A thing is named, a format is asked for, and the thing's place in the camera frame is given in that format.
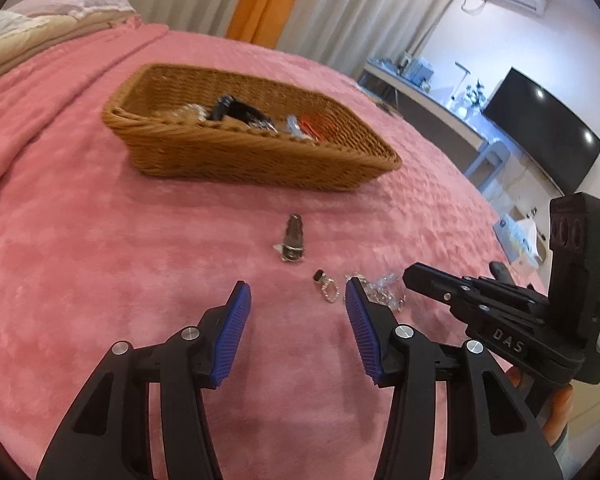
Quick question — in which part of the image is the black wrist watch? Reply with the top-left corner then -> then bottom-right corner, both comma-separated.
207,94 -> 275,130

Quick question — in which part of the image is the cream spiral hair tie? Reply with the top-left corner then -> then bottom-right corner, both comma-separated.
154,103 -> 209,124

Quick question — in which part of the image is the right hand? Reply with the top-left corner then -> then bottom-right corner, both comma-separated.
505,366 -> 574,446

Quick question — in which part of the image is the tissue pack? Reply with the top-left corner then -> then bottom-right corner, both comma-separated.
492,214 -> 546,276

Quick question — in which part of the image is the small pendant charm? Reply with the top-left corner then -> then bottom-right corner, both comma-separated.
312,269 -> 340,304

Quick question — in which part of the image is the black television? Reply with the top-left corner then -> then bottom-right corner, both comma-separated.
483,68 -> 600,195

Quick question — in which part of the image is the silver metal hair clip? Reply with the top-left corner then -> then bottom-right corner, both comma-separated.
273,214 -> 306,263

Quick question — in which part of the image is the grey desk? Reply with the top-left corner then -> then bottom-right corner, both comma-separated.
358,58 -> 510,194

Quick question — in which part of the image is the pink plush blanket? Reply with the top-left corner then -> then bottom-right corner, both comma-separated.
0,24 -> 503,479

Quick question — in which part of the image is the white desk lamp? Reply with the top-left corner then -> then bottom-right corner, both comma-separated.
449,61 -> 471,107

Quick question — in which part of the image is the brown wicker basket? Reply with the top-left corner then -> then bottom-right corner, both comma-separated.
102,64 -> 402,191

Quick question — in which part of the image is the orange curtain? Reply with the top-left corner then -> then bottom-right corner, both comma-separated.
225,0 -> 296,49

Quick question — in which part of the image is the white speckled pillow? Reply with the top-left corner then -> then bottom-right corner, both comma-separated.
0,11 -> 140,77

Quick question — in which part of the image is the pink pillow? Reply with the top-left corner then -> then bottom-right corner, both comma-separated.
6,0 -> 135,20

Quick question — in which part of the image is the silver crystal bracelet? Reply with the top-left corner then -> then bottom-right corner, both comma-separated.
343,270 -> 408,313

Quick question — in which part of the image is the red cord bracelet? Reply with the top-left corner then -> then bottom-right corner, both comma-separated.
299,112 -> 336,142

